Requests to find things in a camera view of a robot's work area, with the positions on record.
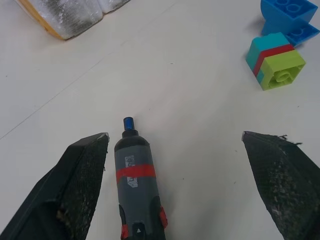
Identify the teal red green block stack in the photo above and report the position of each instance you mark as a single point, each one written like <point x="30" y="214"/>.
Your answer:
<point x="275" y="61"/>

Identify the blue toy building block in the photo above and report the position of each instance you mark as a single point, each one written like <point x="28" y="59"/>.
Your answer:
<point x="287" y="17"/>

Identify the grey electric screwdriver red tape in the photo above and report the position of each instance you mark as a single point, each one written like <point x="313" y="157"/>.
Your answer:
<point x="136" y="180"/>

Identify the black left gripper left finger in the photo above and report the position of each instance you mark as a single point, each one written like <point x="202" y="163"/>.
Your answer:
<point x="75" y="185"/>

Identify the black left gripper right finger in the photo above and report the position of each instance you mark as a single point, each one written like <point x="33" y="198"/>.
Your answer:
<point x="285" y="182"/>

